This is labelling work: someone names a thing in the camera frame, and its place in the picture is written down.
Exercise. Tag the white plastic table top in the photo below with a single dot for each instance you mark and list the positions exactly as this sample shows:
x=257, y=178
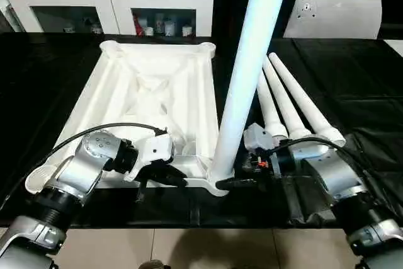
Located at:
x=157, y=92

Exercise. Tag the white plastic table leg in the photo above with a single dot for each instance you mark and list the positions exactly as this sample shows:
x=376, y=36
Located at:
x=267, y=111
x=305, y=105
x=248, y=61
x=280, y=99

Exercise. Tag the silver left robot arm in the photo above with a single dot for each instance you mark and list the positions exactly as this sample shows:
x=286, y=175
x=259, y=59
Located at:
x=78, y=180

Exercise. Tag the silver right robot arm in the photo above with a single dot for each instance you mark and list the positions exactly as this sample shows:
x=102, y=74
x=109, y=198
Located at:
x=333, y=171

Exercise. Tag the small white jar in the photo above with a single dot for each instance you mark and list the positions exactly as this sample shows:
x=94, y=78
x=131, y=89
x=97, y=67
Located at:
x=170, y=28
x=148, y=31
x=187, y=30

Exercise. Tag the red packet in cabinet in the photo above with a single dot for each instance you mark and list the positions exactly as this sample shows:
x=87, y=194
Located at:
x=138, y=23

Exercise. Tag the white plastic chair shell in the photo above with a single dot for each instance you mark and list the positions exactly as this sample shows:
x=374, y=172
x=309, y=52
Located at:
x=333, y=14

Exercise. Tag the white side table board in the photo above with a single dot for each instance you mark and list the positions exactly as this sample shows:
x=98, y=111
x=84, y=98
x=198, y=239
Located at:
x=393, y=47

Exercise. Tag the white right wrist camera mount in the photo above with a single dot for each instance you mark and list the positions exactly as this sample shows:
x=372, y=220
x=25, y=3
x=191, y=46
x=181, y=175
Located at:
x=258, y=136

